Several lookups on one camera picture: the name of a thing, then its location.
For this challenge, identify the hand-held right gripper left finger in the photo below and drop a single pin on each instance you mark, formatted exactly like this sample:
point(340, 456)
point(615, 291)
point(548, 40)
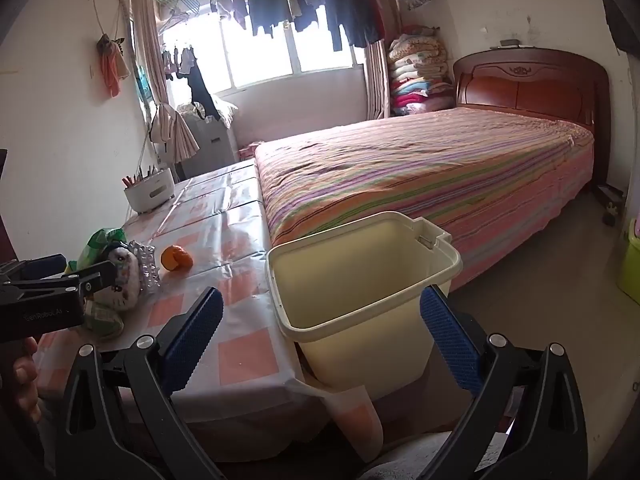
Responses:
point(192, 340)

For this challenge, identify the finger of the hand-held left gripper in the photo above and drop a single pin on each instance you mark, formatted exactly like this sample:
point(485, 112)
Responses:
point(95, 277)
point(45, 265)

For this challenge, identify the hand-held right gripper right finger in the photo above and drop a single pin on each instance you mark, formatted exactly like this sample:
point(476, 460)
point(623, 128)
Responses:
point(450, 340)

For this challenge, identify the white plush toy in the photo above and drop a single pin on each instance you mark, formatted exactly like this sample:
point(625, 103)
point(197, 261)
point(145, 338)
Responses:
point(125, 275)

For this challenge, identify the green snack bag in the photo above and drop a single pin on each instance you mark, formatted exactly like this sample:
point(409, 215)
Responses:
point(97, 245)

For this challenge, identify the small green packet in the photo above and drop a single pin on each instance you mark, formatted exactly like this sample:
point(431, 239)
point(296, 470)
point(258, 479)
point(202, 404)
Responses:
point(105, 322)

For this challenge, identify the blister pill pack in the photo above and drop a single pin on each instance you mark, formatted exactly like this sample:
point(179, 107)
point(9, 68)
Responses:
point(147, 265)

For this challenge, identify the orange tangerine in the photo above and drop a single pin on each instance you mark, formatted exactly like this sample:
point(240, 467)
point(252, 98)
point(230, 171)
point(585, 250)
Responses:
point(176, 258)

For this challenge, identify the cream plastic bin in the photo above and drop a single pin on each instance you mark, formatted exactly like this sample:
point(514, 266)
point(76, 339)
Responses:
point(350, 260)

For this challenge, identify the person's left hand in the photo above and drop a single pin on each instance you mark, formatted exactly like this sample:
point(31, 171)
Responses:
point(22, 375)

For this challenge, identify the dark wooden door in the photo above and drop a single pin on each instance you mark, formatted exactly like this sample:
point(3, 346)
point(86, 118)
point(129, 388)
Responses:
point(2, 200)

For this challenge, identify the white utensil holder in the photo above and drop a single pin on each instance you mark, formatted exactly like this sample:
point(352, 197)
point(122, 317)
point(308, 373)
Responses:
point(150, 195)

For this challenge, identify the bundle of chopsticks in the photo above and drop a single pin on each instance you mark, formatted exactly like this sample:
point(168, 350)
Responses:
point(131, 180)

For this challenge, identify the pink checkered tablecloth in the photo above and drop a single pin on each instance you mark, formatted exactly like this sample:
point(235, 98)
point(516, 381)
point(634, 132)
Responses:
point(225, 240)

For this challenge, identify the striped tied cloth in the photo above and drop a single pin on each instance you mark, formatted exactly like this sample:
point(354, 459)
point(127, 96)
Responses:
point(175, 132)

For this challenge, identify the bed with striped sheet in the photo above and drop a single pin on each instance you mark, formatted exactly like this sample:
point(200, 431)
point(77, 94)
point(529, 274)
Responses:
point(425, 170)

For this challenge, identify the grey washing machine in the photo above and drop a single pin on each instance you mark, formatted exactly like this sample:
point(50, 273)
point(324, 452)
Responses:
point(212, 145)

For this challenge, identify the green plastic box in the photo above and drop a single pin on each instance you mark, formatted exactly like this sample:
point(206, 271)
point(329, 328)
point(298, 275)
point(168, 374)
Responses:
point(631, 265)

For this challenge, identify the pink cloth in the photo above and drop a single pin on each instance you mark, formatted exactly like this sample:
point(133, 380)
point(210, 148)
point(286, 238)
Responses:
point(250, 150)

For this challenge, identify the orange hanging towel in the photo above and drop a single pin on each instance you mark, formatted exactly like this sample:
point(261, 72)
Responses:
point(110, 70)

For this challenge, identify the white cloth pile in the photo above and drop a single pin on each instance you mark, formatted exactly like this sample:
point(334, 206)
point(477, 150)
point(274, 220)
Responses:
point(227, 110)

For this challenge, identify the black hanging garment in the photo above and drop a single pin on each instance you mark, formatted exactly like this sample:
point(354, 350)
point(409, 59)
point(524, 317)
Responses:
point(200, 90)

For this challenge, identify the pink striped curtain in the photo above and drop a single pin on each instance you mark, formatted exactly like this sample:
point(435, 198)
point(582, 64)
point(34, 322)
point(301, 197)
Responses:
point(375, 85)
point(147, 50)

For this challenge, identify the small hanging laundry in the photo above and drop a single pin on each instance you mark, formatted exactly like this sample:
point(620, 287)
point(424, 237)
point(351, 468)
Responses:
point(186, 60)

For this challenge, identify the brown wooden headboard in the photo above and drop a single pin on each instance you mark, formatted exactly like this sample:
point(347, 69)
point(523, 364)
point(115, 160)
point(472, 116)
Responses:
point(530, 90)

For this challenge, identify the stack of folded quilts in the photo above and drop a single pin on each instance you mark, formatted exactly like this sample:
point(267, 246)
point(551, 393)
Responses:
point(417, 75)

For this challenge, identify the small grey item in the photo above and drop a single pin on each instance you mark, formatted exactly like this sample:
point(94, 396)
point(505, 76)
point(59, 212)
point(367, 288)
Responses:
point(510, 42)

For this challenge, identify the row of hanging clothes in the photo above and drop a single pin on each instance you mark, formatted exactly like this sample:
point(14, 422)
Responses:
point(350, 10)

